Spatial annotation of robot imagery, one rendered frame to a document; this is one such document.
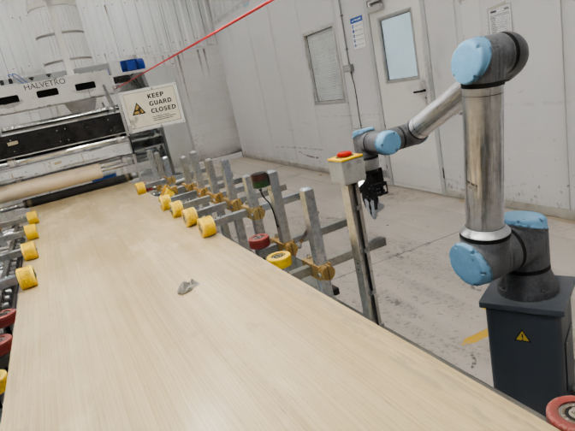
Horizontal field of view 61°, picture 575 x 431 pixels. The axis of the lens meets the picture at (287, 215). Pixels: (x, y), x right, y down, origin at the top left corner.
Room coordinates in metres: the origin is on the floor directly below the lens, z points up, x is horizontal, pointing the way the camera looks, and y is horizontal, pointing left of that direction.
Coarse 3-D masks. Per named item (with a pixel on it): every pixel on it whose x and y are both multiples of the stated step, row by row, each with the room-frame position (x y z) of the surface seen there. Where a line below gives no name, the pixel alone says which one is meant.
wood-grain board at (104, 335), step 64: (128, 192) 3.46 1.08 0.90; (64, 256) 2.08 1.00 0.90; (128, 256) 1.87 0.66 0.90; (192, 256) 1.69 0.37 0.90; (256, 256) 1.55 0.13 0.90; (64, 320) 1.34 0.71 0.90; (128, 320) 1.24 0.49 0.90; (192, 320) 1.16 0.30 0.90; (256, 320) 1.08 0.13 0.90; (320, 320) 1.02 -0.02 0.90; (64, 384) 0.97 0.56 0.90; (128, 384) 0.91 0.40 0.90; (192, 384) 0.87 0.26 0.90; (256, 384) 0.82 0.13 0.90; (320, 384) 0.78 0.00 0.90; (384, 384) 0.74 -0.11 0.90; (448, 384) 0.70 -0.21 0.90
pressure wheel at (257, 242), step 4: (252, 236) 1.76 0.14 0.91; (256, 236) 1.76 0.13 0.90; (260, 236) 1.74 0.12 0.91; (264, 236) 1.73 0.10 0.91; (268, 236) 1.72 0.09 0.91; (248, 240) 1.72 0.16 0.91; (252, 240) 1.71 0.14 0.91; (256, 240) 1.70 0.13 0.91; (260, 240) 1.70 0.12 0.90; (264, 240) 1.70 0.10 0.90; (268, 240) 1.71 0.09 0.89; (252, 244) 1.70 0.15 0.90; (256, 244) 1.70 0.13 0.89; (260, 244) 1.70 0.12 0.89; (264, 244) 1.70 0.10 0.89; (268, 244) 1.71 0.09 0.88; (252, 248) 1.71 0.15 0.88; (256, 248) 1.70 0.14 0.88; (260, 248) 1.70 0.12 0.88
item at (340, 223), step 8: (328, 224) 1.86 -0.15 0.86; (336, 224) 1.86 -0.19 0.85; (344, 224) 1.87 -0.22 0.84; (304, 232) 1.82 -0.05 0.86; (328, 232) 1.84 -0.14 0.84; (296, 240) 1.78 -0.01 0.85; (304, 240) 1.79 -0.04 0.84; (264, 248) 1.73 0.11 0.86; (272, 248) 1.74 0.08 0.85; (264, 256) 1.72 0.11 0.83
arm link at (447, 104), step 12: (516, 36) 1.36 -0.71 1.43; (528, 48) 1.38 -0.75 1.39; (516, 72) 1.40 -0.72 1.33; (456, 84) 1.60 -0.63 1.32; (444, 96) 1.65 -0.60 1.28; (456, 96) 1.60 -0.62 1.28; (432, 108) 1.71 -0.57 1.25; (444, 108) 1.65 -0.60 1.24; (456, 108) 1.63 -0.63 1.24; (420, 120) 1.77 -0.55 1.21; (432, 120) 1.72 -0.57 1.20; (444, 120) 1.70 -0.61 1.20; (408, 132) 1.83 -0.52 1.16; (420, 132) 1.79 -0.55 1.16; (408, 144) 1.84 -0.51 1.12
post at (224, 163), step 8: (224, 160) 2.18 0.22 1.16; (224, 168) 2.17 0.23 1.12; (224, 176) 2.17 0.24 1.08; (232, 176) 2.18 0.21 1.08; (232, 184) 2.18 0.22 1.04; (232, 192) 2.17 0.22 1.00; (240, 224) 2.18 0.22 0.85; (240, 232) 2.17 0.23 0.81; (240, 240) 2.17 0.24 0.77; (248, 248) 2.18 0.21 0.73
